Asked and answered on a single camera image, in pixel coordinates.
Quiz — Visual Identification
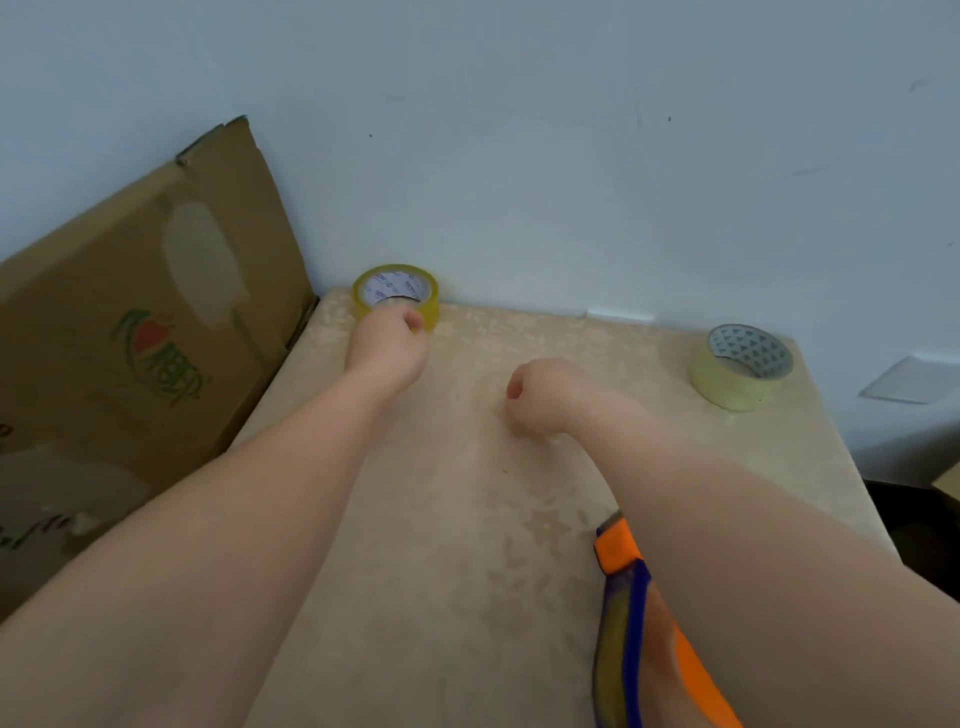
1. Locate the person's left forearm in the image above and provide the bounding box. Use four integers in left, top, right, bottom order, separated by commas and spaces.
0, 366, 412, 728

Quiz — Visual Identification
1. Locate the clear tape roll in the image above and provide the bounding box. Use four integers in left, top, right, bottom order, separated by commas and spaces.
688, 323, 795, 413

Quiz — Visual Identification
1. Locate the yellow tape roll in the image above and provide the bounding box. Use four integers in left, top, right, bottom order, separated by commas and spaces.
351, 263, 441, 333

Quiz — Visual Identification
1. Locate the person's left hand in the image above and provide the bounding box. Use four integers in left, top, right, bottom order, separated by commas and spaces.
344, 304, 431, 396

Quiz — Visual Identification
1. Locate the person's right forearm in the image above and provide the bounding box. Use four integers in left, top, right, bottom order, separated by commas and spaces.
553, 391, 960, 728

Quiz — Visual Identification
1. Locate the orange and blue tape dispenser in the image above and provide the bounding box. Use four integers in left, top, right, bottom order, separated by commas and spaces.
591, 510, 744, 728

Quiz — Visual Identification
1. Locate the white wall plate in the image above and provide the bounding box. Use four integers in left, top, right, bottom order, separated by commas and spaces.
859, 354, 960, 407

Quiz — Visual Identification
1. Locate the flattened brown cardboard box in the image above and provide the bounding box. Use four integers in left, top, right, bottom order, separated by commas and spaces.
0, 114, 319, 622

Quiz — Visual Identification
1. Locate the person's right hand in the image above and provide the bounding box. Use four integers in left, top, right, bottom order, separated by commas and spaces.
505, 357, 615, 438

